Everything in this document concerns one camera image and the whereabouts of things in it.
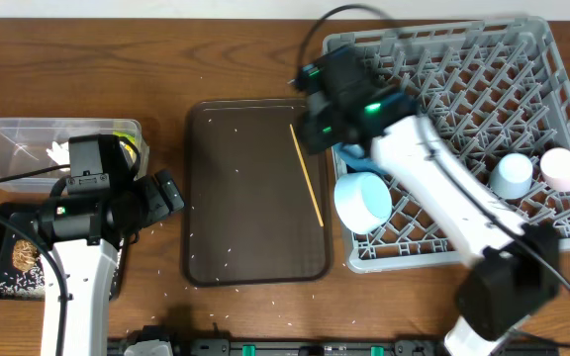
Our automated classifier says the brown food scrap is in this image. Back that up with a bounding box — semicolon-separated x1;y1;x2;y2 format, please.
12;239;40;273

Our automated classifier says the wooden chopstick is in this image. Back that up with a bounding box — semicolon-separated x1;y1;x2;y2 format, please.
289;124;325;227

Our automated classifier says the dark blue plate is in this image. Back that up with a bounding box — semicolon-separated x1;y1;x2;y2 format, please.
333;143;387;175

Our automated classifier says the light blue rice bowl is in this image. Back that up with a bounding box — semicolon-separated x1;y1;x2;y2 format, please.
333;172;393;234

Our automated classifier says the light blue plastic cup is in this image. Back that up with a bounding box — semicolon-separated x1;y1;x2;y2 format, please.
489;153;533;200

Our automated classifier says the pink plastic cup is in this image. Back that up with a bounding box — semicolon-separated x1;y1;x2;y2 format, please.
540;147;570;192

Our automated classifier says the yellow green wrapper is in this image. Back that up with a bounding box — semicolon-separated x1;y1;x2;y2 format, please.
114;133;140;164

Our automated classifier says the white tissue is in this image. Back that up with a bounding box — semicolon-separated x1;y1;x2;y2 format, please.
46;141;70;165

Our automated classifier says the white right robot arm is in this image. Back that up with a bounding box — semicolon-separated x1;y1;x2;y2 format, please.
294;45;560;355

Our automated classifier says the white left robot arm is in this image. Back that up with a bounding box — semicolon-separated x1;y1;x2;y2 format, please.
33;170;184;355

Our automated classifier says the grey dishwasher rack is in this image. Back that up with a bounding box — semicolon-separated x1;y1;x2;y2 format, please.
323;17;570;251

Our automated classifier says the dark brown serving tray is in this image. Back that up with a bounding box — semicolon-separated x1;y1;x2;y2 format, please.
182;99;333;288

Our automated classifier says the spilled white rice pile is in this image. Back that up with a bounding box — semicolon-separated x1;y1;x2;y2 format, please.
0;236;123;300

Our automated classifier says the clear plastic bin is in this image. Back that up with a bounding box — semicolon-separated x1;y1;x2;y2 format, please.
0;118;148;197

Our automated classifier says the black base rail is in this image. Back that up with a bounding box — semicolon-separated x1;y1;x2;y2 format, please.
107;325;444;356

